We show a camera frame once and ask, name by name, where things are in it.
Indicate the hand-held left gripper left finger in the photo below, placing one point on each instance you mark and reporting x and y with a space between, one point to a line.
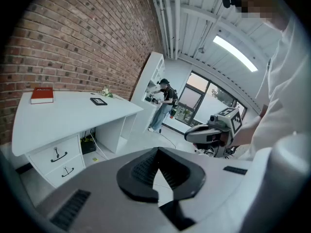
136 178

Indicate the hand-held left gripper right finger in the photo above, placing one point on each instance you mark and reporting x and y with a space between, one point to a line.
187 178

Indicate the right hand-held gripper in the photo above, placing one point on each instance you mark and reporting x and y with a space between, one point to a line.
230 122

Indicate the black picture frame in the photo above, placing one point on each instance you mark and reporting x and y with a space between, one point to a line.
98 101

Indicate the person's right forearm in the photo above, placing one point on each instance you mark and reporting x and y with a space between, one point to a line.
246 132

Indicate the white drawer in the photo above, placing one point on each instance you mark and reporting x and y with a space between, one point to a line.
75 171
68 147

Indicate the white desk with drawers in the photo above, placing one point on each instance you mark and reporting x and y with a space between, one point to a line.
73 115

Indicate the black-framed window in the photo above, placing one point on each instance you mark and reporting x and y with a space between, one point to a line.
209 105

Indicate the black router box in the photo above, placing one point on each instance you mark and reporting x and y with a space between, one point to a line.
88 146

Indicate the white shelf cabinet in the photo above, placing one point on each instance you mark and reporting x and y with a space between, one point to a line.
143 86

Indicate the long ceiling light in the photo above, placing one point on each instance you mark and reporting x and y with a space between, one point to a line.
234 52

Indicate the white flower bouquet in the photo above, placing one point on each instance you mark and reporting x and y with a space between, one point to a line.
106 92

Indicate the person's cream shirt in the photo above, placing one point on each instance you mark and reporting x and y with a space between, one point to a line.
284 81

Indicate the white ceiling pipes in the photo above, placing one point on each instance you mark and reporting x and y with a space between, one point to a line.
171 21

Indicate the red hardcover book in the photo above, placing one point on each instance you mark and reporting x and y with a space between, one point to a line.
41 93

